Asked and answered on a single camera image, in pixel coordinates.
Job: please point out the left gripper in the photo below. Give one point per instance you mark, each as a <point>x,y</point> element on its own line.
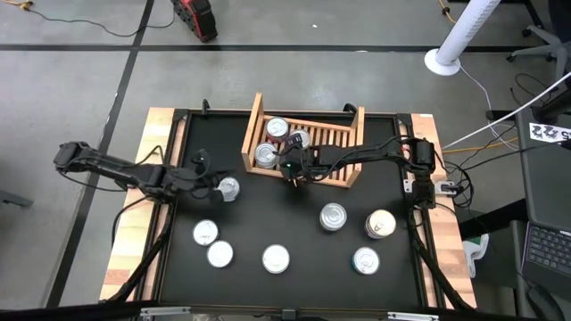
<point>192,183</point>

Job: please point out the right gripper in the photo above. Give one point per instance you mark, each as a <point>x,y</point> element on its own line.
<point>296,165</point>

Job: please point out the blue label salmon can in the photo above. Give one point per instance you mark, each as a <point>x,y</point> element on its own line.
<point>333,216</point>
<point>229,189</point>
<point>380,223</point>

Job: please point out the green label tuna can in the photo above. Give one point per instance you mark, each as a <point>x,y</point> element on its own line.
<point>275,258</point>
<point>305,137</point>

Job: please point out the teal label tuna can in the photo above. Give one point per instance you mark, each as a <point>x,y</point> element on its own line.
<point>366,260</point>
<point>205,232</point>
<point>266,154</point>

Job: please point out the red label tuna can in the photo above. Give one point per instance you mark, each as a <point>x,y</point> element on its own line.
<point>220,253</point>
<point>277,129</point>

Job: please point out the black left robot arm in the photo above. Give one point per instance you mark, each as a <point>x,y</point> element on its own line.
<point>116,168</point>

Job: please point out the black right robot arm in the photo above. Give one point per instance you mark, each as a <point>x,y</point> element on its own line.
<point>366,153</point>

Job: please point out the wooden slatted shelf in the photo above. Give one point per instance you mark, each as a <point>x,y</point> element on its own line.
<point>358,129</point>

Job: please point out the black table mat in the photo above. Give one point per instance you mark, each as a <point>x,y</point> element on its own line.
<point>312,276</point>

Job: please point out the red and black tool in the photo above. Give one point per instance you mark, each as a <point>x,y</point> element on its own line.
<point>194,18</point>

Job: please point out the white tower fan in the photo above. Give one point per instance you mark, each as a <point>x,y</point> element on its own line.
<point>441,62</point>

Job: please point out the white plastic bag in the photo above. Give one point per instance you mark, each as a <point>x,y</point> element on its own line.
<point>475,252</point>

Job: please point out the grey furniture foot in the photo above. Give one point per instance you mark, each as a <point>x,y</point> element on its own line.
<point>13,198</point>

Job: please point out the dark grey side desk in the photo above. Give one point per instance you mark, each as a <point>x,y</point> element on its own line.
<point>544,187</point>

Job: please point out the white fiducial tag paper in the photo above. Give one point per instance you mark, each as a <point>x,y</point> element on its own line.
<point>551,132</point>

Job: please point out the dark laptop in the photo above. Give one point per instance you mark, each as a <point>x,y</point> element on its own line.
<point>551,249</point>

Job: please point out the grey office chair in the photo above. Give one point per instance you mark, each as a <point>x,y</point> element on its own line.
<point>542,44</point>

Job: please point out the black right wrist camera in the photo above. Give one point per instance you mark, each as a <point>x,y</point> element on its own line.
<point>293,142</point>

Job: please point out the silver frame bracket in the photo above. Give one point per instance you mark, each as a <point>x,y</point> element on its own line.
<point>165,311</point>
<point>412,316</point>

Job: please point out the black frame crossbar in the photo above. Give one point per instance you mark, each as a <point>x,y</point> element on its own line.
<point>67,314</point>

